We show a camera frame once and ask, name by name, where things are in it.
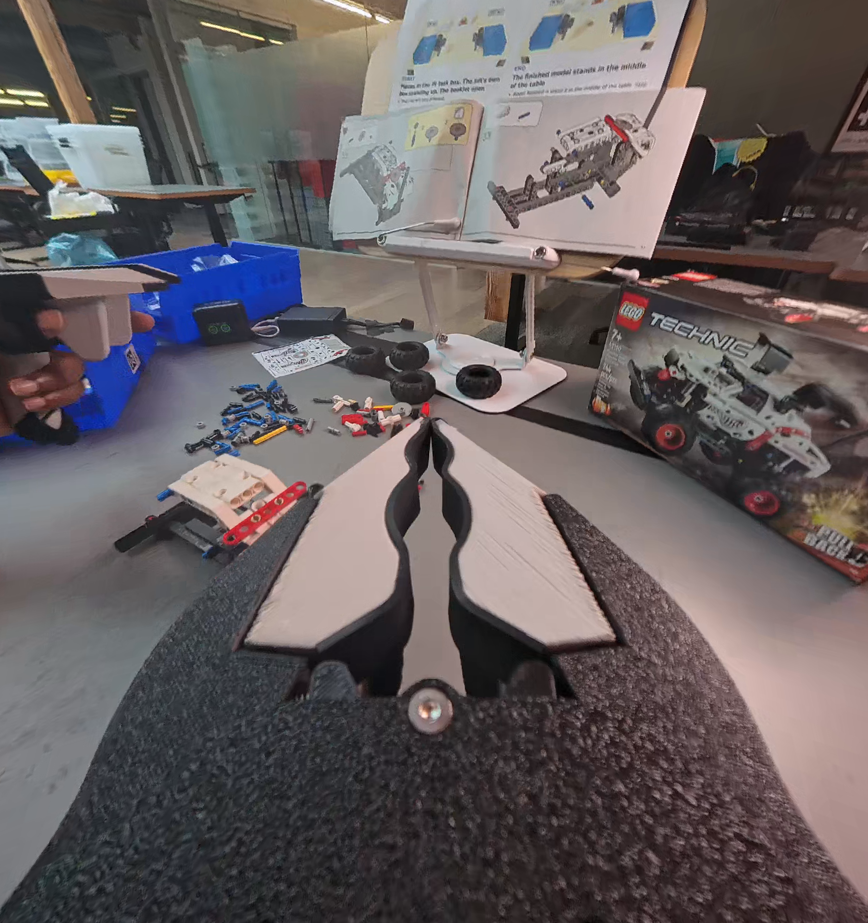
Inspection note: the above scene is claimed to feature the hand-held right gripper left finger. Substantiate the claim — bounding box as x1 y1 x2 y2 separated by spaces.
243 418 435 695

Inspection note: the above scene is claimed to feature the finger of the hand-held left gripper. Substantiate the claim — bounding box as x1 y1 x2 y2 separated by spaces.
41 263 181 301

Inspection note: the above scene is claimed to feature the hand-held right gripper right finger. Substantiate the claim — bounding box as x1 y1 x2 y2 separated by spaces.
431 418 619 695

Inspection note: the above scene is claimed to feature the white black toy truck chassis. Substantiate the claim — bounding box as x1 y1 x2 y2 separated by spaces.
114 454 324 565

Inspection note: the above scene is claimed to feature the grey desk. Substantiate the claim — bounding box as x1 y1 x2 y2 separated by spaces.
0 245 868 923

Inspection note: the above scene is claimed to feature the printed task sheet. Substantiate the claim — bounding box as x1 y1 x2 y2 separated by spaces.
389 0 694 109

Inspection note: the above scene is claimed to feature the person's left hand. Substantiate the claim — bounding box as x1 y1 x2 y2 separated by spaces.
0 310 156 448

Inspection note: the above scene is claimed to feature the blue plastic bag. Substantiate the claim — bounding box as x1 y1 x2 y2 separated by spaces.
45 232 118 266

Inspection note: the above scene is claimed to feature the white plastic bag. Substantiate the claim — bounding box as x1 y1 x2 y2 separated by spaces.
48 180 114 217

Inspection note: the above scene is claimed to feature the blue plastic bin with tag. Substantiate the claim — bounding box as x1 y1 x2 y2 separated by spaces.
0 335 157 451

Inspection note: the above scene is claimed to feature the wooden background table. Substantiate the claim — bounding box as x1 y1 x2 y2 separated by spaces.
0 180 256 246

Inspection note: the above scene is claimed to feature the stack of clear storage boxes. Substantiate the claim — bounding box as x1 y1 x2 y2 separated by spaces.
0 119 150 190

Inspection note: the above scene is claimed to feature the black power bank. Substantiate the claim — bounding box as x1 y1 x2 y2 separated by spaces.
192 300 251 346

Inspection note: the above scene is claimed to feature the pile of red white parts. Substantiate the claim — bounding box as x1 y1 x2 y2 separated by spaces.
311 393 431 441

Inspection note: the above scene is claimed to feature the white book stand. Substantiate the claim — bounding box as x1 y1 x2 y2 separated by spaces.
376 216 568 413

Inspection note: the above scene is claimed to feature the pile of blue black pins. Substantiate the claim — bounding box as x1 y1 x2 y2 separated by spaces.
185 378 312 459

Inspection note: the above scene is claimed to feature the white sticker sheet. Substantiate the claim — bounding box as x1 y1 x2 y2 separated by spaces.
252 335 350 377

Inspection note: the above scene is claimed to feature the black adapter box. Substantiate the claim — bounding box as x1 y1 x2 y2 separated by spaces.
279 306 348 334

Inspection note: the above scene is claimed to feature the printed toy truck box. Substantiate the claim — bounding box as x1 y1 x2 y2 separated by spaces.
589 277 868 585

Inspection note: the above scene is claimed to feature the open instruction booklet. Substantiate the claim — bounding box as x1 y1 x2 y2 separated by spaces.
329 87 707 259

